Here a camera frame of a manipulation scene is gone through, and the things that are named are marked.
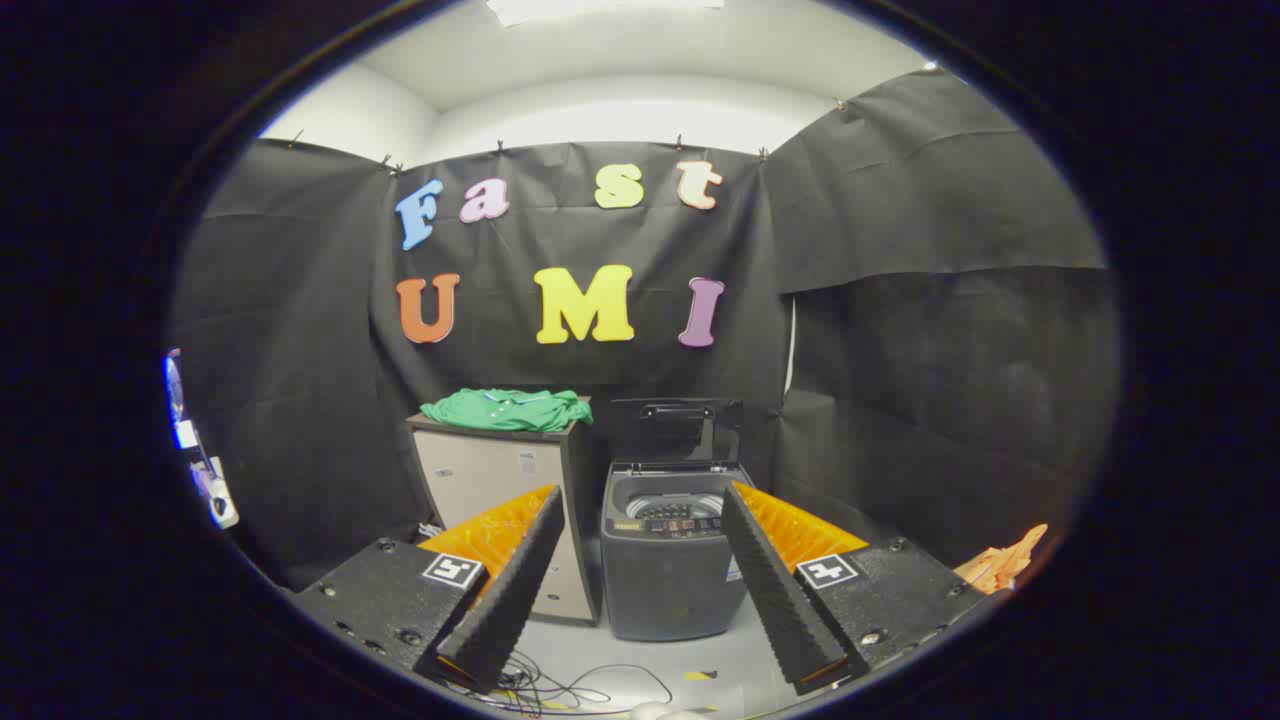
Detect grey cabinet with dark sides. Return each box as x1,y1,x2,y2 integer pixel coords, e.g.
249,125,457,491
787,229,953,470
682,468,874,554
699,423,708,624
405,398,606,626

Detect dark grey washing machine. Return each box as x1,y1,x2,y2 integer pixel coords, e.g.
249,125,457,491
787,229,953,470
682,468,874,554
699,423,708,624
600,462,756,643

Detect black floor cables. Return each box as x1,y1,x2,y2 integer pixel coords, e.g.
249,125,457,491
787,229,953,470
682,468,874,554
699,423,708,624
440,650,676,716

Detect white and blue object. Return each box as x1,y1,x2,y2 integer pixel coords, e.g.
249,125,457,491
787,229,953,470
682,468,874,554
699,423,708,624
163,348,241,531

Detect green polo shirt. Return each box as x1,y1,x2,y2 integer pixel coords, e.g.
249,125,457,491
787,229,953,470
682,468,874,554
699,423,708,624
420,388,594,433

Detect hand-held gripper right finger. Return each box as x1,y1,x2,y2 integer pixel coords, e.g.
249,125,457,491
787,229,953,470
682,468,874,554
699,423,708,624
720,482,1011,698

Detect ceiling light panel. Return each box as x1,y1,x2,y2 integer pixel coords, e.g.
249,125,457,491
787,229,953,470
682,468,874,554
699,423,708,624
487,0,724,26

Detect orange cloth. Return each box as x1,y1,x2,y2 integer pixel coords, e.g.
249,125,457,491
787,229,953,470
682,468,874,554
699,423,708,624
955,524,1049,593

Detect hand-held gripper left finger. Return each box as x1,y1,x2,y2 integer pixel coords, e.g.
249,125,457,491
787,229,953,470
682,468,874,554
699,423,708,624
293,485,566,694

